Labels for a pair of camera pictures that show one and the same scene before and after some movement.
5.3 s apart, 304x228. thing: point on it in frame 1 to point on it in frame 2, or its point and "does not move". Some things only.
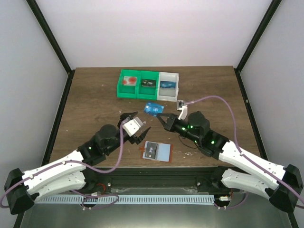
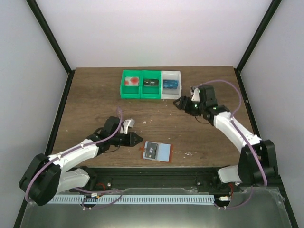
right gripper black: (170, 124) to (181, 107)
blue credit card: (152, 109) to (170, 84)
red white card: (129, 80) does not move
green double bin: (137, 84) does not move
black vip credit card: (151, 150) does not move
